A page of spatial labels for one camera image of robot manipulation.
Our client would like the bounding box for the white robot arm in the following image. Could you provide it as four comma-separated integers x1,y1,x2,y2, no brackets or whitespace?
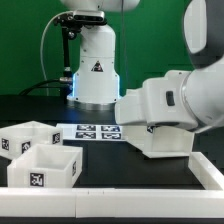
60,0,224,132

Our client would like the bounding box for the white marker base plate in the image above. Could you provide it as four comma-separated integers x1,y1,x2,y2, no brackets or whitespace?
57,123,124,142

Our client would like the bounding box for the white fence rail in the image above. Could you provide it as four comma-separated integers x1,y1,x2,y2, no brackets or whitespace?
0,188,224,218
188,152,224,191

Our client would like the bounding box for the white drawer box front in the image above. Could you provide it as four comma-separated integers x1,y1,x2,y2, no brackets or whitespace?
7,144,83,188

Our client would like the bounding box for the white front fence rail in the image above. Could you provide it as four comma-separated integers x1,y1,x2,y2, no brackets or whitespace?
0,188,224,218

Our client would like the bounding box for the white right fence rail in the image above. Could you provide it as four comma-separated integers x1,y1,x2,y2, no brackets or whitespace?
188,152,224,191

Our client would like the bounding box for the white drawer box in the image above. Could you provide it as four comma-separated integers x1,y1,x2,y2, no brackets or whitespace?
0,121,63,160
7,144,83,188

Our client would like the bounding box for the white drawer cabinet frame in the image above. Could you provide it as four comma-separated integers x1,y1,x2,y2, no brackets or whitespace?
122,126,194,158

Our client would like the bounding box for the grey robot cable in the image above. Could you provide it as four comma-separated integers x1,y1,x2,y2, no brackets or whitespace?
39,11,73,97

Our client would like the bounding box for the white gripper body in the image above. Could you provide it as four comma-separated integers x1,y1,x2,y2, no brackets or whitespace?
115,70,198,130

